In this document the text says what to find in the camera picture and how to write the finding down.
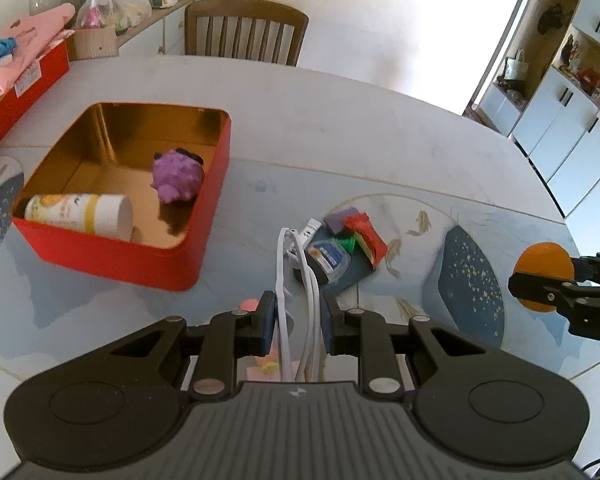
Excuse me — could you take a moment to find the purple block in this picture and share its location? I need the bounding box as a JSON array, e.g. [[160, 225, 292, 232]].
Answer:
[[324, 207, 362, 236]]

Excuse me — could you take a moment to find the white yellow bottle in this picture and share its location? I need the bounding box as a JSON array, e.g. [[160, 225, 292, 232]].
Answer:
[[24, 193, 134, 242]]

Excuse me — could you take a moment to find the red snack packet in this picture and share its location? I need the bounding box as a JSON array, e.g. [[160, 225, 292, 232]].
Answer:
[[343, 212, 389, 266]]

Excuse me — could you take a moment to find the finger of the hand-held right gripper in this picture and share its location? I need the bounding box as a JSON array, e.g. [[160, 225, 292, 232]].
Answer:
[[570, 253, 600, 283], [508, 271, 600, 347]]

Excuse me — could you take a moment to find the orange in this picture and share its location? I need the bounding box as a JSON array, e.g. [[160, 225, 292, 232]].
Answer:
[[514, 242, 576, 315]]

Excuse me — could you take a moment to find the row of shelf figurines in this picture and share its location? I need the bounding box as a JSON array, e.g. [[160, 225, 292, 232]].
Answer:
[[559, 34, 600, 121]]

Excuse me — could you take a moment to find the red tin box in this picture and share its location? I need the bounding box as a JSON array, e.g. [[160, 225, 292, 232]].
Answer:
[[11, 102, 232, 293]]

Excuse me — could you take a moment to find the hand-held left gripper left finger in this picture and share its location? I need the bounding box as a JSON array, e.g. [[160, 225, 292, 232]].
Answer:
[[100, 290, 278, 396]]

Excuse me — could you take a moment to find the purple spiky plush toy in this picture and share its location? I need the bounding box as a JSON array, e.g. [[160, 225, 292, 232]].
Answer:
[[150, 148, 205, 205]]

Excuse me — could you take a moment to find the white sideboard with wooden top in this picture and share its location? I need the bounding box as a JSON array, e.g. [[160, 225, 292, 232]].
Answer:
[[114, 0, 197, 59]]

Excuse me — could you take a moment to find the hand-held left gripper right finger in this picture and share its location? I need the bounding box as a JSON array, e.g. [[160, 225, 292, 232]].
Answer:
[[322, 295, 487, 397]]

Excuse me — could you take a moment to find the white wall cabinet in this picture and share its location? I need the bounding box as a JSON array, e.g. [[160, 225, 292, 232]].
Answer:
[[462, 0, 600, 219]]

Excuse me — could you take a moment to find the brown cardboard box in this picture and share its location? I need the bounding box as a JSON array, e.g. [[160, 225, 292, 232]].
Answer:
[[72, 25, 119, 61]]

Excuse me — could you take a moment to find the pink cloth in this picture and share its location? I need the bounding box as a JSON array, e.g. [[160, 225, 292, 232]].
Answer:
[[0, 2, 76, 107]]

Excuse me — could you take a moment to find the pink yellow packet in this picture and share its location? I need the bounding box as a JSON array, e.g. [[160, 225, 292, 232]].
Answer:
[[246, 354, 302, 382]]

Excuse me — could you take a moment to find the small jar with black lid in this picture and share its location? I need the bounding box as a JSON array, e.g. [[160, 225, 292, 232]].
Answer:
[[292, 239, 353, 289]]

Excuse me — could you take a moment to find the clear plastic bag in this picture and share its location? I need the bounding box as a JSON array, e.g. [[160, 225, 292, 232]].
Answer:
[[74, 0, 154, 34]]

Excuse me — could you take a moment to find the white cable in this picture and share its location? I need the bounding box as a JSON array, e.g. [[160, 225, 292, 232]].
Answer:
[[272, 226, 323, 382]]

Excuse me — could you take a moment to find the wooden chair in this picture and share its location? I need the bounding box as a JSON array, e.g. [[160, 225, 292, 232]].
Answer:
[[184, 0, 310, 67]]

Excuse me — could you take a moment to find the large red gift box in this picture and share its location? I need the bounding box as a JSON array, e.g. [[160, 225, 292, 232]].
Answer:
[[0, 40, 71, 154]]

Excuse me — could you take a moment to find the white tote bag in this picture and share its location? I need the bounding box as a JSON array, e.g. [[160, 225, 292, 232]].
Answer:
[[504, 49, 529, 82]]

